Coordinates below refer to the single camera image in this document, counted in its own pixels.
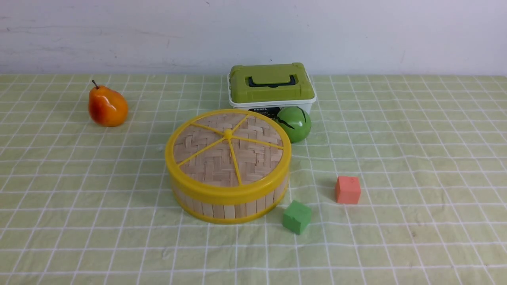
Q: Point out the yellow woven bamboo steamer lid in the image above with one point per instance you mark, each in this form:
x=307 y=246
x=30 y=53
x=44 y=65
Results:
x=229 y=157

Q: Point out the bamboo steamer base yellow rim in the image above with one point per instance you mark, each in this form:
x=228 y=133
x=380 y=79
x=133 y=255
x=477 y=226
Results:
x=231 y=214

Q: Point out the green plastic apple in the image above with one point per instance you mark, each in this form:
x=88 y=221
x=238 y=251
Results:
x=295 y=121

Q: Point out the green lidded plastic storage box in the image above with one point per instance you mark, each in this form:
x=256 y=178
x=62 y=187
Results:
x=267 y=89

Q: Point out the green foam cube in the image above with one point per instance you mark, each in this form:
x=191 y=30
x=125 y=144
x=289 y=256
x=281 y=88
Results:
x=296 y=217

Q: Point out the orange foam cube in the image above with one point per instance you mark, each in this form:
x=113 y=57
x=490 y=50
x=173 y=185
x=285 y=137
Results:
x=347 y=190

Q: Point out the orange plastic pear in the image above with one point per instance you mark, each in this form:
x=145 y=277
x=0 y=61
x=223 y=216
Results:
x=106 y=106

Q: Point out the green checkered tablecloth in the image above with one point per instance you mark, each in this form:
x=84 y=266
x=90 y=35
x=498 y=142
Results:
x=83 y=204

